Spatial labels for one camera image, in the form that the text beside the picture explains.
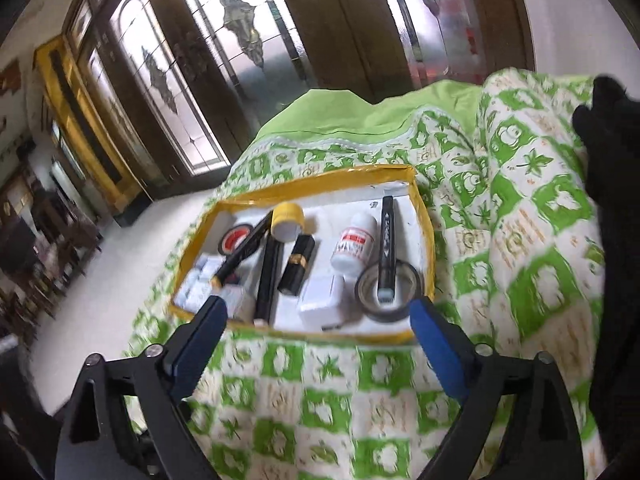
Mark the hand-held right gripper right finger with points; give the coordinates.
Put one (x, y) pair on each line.
(440, 350)

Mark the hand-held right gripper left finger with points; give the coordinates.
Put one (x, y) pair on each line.
(200, 345)

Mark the blue and white medicine box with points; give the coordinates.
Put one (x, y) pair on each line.
(192, 290)

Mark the grey medicine box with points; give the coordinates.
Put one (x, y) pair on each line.
(240, 300)

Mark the black tape roll beige core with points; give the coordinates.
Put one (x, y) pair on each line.
(410, 280)

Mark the black marker white end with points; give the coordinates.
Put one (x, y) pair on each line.
(270, 280)

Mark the black pen with gold tip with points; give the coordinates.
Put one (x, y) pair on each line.
(245, 250)

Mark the black tape roll red core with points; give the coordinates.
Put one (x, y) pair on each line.
(235, 240)

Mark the black marker grey end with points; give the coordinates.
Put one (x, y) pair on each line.
(388, 245)

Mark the white charger plug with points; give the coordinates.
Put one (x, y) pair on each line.
(322, 305)

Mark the black lipstick tube gold band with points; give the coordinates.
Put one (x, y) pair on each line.
(297, 265)

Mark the white pill bottle red label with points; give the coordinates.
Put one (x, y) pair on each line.
(352, 247)

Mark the yellow tape roll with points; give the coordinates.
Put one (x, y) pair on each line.
(287, 220)

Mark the white tray with yellow tape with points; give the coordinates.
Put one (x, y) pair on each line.
(330, 195)

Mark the green printed blanket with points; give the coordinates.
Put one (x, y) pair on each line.
(525, 240)

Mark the dark wooden furniture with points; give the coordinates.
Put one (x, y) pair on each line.
(45, 250)

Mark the black cloth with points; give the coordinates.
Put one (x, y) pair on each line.
(620, 210)

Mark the gold framed cabinet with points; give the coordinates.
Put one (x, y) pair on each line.
(85, 125)

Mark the leaded glass wooden door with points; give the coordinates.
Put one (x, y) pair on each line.
(165, 75)

